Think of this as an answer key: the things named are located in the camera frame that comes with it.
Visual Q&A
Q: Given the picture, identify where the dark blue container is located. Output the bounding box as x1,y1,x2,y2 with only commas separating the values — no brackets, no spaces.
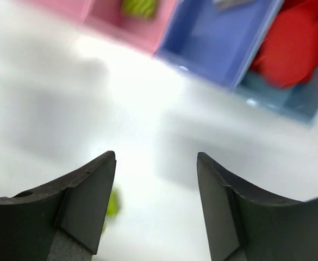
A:
155,1,283,89

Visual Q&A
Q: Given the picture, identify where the light blue container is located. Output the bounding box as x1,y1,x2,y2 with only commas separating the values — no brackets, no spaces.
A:
234,10,318,123

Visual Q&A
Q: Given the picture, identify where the beige lego brick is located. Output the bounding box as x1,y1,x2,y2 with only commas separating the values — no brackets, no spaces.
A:
213,0,253,11

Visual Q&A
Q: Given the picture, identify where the green square lego brick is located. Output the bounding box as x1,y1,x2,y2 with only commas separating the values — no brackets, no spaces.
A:
102,188,122,233

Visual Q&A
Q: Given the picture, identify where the large pink container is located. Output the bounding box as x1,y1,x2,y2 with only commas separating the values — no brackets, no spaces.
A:
27,0,94,21

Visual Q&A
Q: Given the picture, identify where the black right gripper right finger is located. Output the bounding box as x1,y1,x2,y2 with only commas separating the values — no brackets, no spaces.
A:
197,152,318,260

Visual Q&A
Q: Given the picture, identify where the narrow pink container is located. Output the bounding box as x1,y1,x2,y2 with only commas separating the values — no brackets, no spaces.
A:
84,1,177,55

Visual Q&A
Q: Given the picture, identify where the small green lego brick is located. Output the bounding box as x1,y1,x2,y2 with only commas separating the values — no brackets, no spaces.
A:
121,0,159,20

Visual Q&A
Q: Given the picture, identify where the red lego cluster with face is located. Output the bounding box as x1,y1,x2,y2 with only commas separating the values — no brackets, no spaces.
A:
251,1,318,89

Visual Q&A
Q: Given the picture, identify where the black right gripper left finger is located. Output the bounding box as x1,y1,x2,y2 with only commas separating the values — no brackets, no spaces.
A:
0,151,116,260

